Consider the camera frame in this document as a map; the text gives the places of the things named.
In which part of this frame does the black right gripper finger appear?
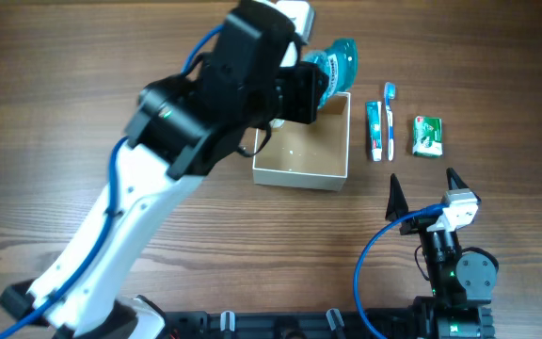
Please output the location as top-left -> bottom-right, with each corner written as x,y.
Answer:
385,173 -> 409,221
446,168 -> 481,203

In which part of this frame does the blue mouthwash bottle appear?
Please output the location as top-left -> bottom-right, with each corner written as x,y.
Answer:
304,38 -> 359,109

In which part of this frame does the white leaf-print tube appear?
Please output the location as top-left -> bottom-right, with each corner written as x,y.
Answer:
270,119 -> 285,129

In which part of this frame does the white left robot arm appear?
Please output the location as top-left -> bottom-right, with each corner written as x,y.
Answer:
0,1 -> 328,338

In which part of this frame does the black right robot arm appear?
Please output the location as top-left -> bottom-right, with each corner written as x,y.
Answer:
378,168 -> 499,339

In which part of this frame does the green white soap pack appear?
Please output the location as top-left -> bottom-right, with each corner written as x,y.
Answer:
412,116 -> 443,157

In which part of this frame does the white open box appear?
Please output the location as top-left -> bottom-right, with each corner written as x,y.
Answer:
252,92 -> 351,191

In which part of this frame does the blue white toothpaste tube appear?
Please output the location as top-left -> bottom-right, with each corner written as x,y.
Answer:
366,101 -> 382,162

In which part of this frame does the blue white toothbrush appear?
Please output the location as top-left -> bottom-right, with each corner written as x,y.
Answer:
384,82 -> 396,161

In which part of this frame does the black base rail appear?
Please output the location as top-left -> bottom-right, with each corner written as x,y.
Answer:
167,307 -> 496,339

